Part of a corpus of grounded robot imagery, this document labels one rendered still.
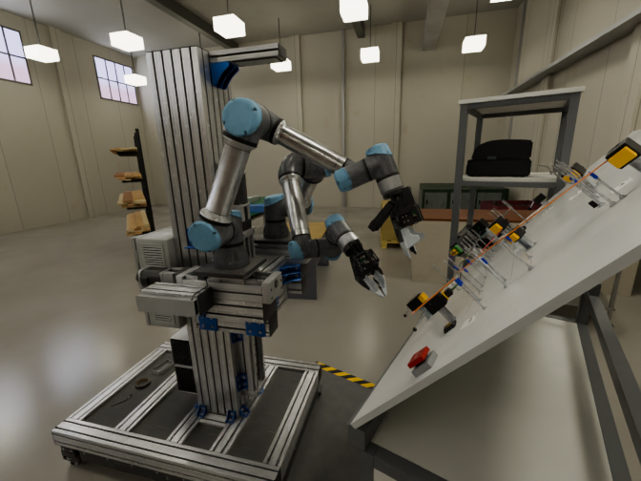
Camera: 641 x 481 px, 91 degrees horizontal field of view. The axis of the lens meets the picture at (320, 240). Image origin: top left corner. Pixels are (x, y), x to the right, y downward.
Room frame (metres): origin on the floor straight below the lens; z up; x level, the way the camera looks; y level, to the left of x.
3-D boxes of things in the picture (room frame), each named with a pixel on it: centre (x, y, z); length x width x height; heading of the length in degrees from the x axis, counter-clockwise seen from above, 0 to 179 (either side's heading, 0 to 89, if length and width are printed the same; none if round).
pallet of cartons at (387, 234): (5.85, -1.55, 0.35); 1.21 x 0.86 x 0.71; 165
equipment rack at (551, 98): (1.84, -1.11, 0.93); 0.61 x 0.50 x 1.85; 146
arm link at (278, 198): (1.73, 0.24, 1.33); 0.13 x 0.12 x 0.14; 108
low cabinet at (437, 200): (8.48, -3.75, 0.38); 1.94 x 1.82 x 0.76; 75
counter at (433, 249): (3.89, -2.39, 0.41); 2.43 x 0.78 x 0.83; 75
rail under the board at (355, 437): (1.19, -0.41, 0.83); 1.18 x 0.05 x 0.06; 146
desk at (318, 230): (3.97, 0.26, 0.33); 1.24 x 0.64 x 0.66; 171
